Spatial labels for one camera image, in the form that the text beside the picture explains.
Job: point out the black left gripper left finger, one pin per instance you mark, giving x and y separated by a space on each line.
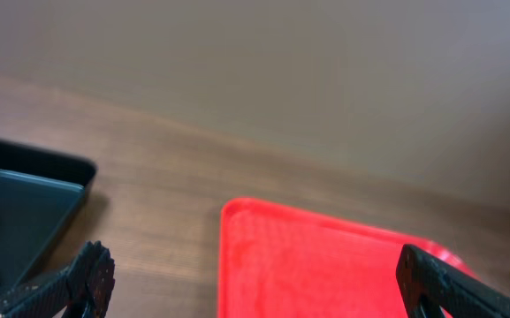
81 289

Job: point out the red plastic tray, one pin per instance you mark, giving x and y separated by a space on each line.
280 261

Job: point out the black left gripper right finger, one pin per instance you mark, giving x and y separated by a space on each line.
431 288

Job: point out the black water tray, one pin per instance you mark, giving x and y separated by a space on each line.
41 191

